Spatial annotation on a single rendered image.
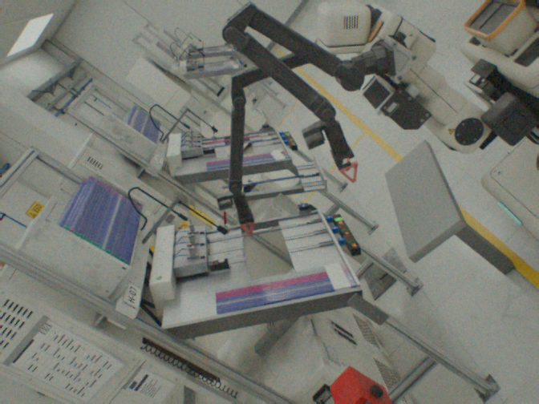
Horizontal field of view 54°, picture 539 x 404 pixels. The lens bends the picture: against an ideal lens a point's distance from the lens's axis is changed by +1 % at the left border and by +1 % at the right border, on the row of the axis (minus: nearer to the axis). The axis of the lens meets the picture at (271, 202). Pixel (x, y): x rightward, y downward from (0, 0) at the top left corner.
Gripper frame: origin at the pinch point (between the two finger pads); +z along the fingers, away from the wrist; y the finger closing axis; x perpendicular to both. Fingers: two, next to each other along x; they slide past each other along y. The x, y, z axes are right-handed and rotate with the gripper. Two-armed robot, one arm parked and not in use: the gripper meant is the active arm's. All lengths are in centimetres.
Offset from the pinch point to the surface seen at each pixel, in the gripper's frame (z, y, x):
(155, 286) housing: -10, 41, -38
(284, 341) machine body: 39.9, 30.1, 1.3
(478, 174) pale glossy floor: 25, -41, 126
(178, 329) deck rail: -2, 60, -31
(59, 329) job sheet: -16, 61, -67
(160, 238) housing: -11.5, 4.1, -37.8
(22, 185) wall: 20, -263, -197
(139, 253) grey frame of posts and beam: -18, 28, -42
